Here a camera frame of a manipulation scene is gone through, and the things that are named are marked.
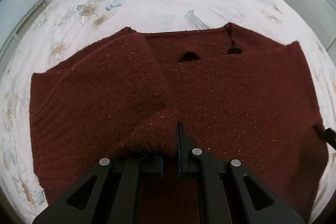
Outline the dark red knitted sweater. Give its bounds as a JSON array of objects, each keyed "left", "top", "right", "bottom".
[{"left": 30, "top": 23, "right": 328, "bottom": 221}]

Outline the white radiator cover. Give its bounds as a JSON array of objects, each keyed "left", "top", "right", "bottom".
[{"left": 0, "top": 0, "right": 47, "bottom": 77}]

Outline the white floral bed cover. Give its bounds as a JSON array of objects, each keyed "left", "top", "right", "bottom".
[{"left": 1, "top": 0, "right": 335, "bottom": 223}]

